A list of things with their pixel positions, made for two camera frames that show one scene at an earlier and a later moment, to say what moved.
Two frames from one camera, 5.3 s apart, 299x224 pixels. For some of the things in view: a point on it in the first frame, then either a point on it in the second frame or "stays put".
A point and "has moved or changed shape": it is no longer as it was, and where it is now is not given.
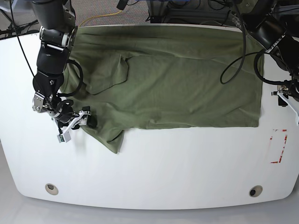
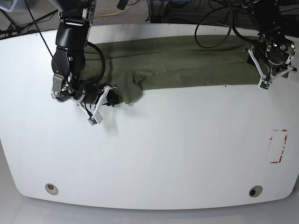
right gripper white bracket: [284, 98] → [265, 82]
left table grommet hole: [51, 189] stays put
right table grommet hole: [255, 191] stays put
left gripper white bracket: [81, 119] → [112, 99]
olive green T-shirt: [120, 78] has moved or changed shape
